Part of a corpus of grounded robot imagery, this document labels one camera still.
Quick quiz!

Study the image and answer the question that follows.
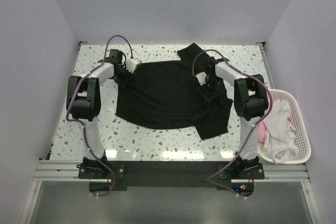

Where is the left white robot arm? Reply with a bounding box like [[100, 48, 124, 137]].
[[66, 49, 141, 178]]

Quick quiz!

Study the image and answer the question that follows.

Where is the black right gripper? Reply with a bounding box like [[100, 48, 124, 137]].
[[196, 76, 223, 108]]

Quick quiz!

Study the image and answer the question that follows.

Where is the white plastic laundry basket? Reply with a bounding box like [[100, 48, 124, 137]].
[[257, 89, 311, 164]]

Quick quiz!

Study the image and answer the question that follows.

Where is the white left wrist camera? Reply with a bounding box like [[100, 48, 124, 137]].
[[125, 58, 142, 73]]

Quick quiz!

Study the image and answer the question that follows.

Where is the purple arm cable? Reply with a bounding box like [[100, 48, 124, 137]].
[[191, 48, 274, 196], [65, 34, 134, 198]]

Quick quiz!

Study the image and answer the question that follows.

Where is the white t-shirt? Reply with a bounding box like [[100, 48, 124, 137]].
[[262, 100, 299, 164]]

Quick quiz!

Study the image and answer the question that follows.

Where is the black t-shirt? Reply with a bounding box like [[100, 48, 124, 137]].
[[116, 43, 233, 140]]

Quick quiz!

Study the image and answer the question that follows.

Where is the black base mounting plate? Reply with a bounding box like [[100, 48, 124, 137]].
[[77, 158, 265, 197]]

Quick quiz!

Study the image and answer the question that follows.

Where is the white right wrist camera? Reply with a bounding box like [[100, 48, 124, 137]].
[[195, 72, 207, 86]]

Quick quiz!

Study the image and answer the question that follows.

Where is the aluminium front rail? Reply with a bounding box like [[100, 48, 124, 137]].
[[33, 161, 310, 182]]

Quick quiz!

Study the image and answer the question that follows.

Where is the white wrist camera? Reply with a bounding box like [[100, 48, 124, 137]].
[[195, 72, 207, 86], [125, 58, 142, 73]]

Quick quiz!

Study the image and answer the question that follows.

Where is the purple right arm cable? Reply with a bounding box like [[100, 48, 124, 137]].
[[191, 48, 274, 196]]

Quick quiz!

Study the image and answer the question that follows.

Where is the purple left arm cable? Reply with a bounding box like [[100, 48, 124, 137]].
[[65, 34, 134, 198]]

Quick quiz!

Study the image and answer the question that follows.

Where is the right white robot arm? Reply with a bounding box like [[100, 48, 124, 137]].
[[192, 57, 272, 178]]

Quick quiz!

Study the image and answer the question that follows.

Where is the pink t-shirt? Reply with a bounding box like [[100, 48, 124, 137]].
[[258, 99, 296, 143]]

